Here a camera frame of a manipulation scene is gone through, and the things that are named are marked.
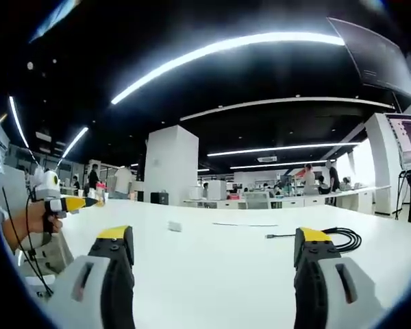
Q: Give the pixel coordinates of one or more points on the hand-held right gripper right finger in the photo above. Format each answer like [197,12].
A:
[332,288]

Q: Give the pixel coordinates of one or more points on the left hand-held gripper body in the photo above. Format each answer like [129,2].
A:
[48,186]

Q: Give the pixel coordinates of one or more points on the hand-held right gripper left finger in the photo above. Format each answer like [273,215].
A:
[89,284]

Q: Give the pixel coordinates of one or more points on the white charger adapter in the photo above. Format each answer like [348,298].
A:
[174,226]

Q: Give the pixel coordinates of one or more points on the white desk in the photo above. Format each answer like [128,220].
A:
[219,274]

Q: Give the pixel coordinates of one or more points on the person's left hand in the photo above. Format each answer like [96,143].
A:
[37,222]

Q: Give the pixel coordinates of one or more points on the pink-lidded bottle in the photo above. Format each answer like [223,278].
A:
[100,192]

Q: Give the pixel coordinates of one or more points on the short ceiling light strip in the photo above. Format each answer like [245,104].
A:
[74,142]

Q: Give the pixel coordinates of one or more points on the black box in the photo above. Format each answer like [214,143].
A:
[159,198]

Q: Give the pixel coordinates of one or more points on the grey office chair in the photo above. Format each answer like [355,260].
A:
[257,200]

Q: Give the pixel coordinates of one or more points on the white cabinet appliance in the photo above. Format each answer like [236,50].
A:
[216,190]

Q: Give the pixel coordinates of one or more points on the straight ceiling light strip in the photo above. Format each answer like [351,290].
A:
[281,148]

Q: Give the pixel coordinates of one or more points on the lit monitor on stand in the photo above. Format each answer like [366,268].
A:
[409,140]

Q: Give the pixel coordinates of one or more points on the long curved ceiling light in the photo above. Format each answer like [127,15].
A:
[205,49]

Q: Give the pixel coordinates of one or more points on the large dark hanging monitor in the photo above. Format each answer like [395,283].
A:
[376,58]

